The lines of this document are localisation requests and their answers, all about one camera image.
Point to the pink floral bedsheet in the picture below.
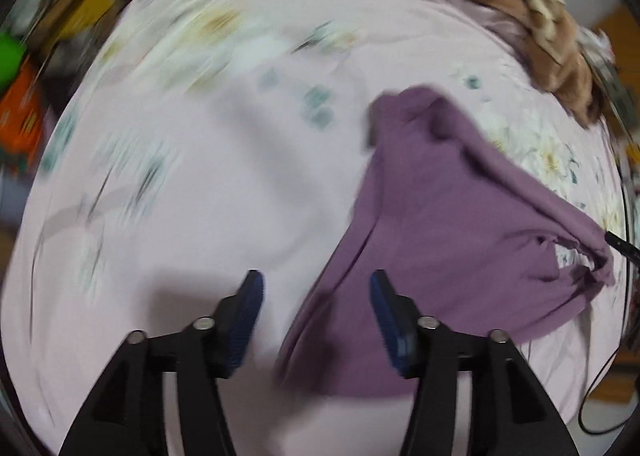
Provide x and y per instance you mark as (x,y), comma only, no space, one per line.
(200,186)

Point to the orange box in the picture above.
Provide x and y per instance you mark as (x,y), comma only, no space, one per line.
(20,116)

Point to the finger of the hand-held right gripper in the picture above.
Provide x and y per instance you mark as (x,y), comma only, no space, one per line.
(622,247)

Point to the brown plush blanket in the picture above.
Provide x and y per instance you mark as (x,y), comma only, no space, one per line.
(550,46)

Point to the orange wooden furniture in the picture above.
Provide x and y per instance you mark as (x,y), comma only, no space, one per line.
(622,31)

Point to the green round object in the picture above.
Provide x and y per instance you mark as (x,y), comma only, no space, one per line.
(9,61)

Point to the purple sweater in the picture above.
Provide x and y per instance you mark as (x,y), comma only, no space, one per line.
(425,211)

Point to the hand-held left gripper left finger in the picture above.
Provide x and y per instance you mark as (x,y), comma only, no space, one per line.
(245,321)

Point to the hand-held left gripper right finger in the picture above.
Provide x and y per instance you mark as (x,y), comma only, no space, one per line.
(392,326)

